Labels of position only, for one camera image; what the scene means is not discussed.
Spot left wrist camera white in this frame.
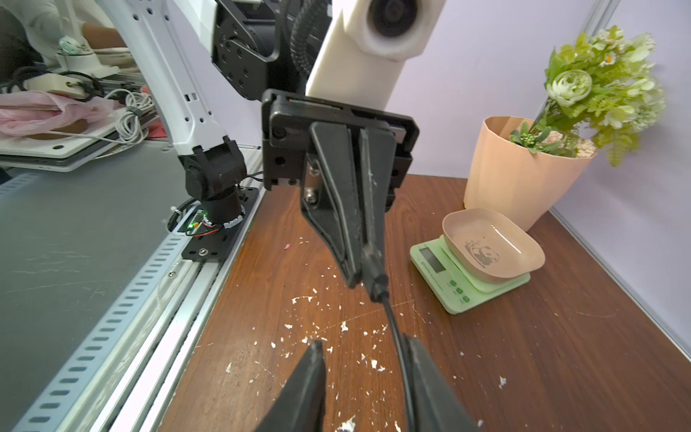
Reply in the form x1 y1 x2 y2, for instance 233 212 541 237
306 1 444 111

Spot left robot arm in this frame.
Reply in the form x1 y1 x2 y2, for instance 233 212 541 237
102 1 442 302

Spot black USB charging cable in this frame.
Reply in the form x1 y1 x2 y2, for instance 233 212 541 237
360 242 417 432

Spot artificial green white flowers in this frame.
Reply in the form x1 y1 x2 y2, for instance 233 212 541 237
509 25 667 167

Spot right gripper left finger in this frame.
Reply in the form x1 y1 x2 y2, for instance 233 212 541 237
256 341 327 432

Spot green electronic scale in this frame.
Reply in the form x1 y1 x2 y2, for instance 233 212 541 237
410 236 531 315

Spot peach flower pot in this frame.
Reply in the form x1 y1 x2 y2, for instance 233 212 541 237
464 116 595 231

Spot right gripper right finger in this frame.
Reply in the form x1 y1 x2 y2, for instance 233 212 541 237
406 336 478 432

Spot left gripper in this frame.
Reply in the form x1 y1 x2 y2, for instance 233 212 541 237
262 89 419 288

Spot aluminium front rail frame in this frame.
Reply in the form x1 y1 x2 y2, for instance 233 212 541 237
1 143 243 431

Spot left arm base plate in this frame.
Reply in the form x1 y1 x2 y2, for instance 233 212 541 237
182 187 259 263

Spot beige panda bowl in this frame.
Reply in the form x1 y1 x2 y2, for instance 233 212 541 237
442 208 545 284

